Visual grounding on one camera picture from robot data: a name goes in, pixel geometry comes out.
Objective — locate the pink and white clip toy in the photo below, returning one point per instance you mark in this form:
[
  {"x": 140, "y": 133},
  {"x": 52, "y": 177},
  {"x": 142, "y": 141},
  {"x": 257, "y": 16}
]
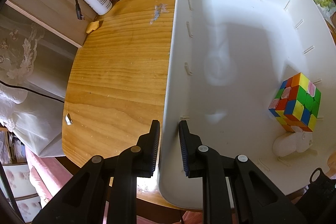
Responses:
[{"x": 289, "y": 143}]

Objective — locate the white plastic storage bin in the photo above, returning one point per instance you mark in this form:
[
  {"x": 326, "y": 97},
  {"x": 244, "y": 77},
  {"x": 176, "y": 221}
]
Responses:
[{"x": 228, "y": 59}]

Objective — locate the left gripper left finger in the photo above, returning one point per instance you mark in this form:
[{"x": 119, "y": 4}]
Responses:
[{"x": 105, "y": 190}]

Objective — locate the white lace curtain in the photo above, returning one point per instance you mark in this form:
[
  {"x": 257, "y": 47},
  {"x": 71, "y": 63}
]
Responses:
[{"x": 35, "y": 68}]

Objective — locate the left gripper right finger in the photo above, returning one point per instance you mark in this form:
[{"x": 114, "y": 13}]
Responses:
[{"x": 233, "y": 187}]

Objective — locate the multicolour rubik's cube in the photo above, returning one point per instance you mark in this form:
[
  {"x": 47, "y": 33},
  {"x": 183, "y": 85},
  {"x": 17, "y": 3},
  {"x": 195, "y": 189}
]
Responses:
[{"x": 296, "y": 104}]

